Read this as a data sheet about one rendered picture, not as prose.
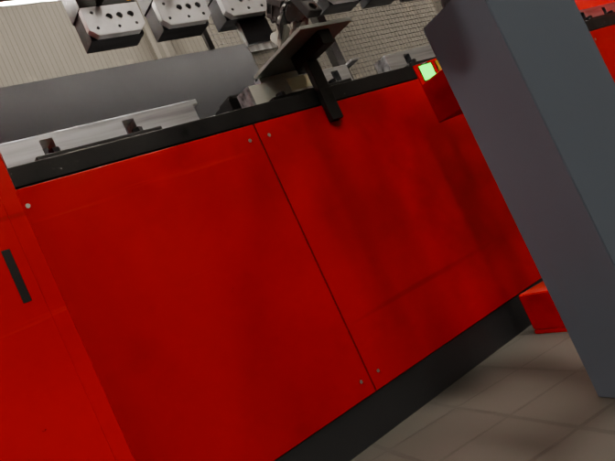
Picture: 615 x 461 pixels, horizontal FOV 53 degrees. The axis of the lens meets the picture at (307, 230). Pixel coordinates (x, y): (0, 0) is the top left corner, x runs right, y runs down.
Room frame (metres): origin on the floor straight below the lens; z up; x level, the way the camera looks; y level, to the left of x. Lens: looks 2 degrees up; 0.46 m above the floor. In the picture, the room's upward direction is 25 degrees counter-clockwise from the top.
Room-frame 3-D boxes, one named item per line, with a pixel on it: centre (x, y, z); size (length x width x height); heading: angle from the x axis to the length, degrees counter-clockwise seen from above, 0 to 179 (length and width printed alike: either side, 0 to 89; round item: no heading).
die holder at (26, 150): (1.47, 0.34, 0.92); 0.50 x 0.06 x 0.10; 125
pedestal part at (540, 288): (1.68, -0.61, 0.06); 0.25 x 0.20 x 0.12; 24
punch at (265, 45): (1.78, -0.11, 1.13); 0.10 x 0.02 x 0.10; 125
